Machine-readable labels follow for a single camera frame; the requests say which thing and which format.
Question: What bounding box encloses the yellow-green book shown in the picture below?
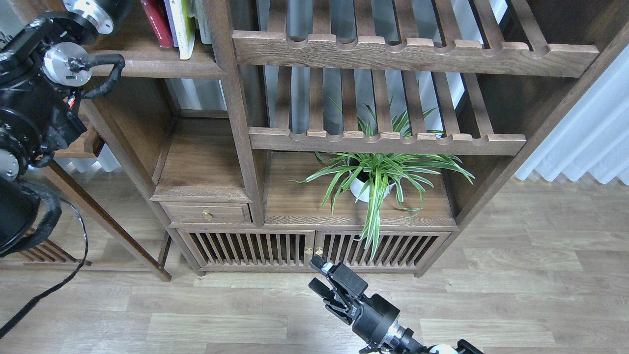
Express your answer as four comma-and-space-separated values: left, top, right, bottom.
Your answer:
169, 0, 196, 60

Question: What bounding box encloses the dark wooden bookshelf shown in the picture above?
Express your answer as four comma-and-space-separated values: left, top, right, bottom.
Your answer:
81, 0, 628, 276

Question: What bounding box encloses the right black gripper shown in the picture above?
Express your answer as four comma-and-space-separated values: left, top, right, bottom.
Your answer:
309, 255, 400, 348

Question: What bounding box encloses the white curtain right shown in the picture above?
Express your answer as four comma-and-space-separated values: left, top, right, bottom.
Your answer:
515, 48, 629, 184

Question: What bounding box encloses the green spider plant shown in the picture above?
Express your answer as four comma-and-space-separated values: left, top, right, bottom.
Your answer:
303, 152, 474, 260

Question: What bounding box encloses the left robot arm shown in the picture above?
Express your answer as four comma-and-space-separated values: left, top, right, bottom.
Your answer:
0, 0, 133, 256

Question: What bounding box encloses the brass drawer knob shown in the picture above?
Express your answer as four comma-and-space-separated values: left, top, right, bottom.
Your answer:
202, 210, 213, 222

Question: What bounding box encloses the plastic-wrapped white book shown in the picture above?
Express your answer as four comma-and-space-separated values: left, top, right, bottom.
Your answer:
190, 0, 212, 44

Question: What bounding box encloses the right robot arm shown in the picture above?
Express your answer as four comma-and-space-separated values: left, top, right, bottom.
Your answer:
309, 255, 481, 354

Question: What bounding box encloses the white plant pot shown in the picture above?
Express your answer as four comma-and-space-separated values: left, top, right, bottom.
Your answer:
350, 171, 396, 203

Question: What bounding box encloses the red book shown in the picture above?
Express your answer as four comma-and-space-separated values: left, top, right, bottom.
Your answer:
140, 0, 173, 48

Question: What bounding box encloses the white book top shelf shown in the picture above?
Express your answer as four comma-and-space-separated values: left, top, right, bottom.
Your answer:
164, 0, 179, 48

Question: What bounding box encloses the wooden side table left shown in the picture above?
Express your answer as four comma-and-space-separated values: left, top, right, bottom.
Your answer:
17, 114, 170, 281

